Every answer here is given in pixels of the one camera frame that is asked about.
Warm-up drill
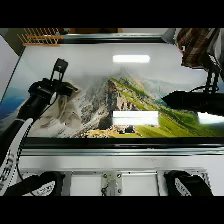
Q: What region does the black cable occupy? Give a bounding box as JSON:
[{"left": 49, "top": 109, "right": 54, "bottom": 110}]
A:
[{"left": 15, "top": 130, "right": 26, "bottom": 183}]

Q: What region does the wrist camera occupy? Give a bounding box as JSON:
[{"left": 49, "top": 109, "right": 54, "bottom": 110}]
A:
[
  {"left": 203, "top": 57, "right": 224, "bottom": 95},
  {"left": 49, "top": 57, "right": 70, "bottom": 83}
]

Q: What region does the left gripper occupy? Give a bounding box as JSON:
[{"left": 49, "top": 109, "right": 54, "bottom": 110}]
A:
[{"left": 47, "top": 79, "right": 80, "bottom": 99}]

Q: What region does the brown clothes hanger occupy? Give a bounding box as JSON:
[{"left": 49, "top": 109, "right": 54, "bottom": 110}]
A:
[{"left": 17, "top": 28, "right": 65, "bottom": 47}]

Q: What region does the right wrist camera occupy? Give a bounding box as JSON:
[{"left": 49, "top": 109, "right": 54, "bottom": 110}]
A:
[{"left": 203, "top": 57, "right": 224, "bottom": 95}]

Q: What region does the brown checked shirt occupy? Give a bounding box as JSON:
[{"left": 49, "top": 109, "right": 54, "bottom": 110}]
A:
[{"left": 175, "top": 28, "right": 224, "bottom": 70}]

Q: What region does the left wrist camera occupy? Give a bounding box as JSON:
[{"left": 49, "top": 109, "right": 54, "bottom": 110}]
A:
[{"left": 49, "top": 57, "right": 70, "bottom": 83}]

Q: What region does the beige garment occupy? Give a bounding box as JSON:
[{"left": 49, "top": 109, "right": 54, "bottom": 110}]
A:
[{"left": 32, "top": 90, "right": 85, "bottom": 135}]

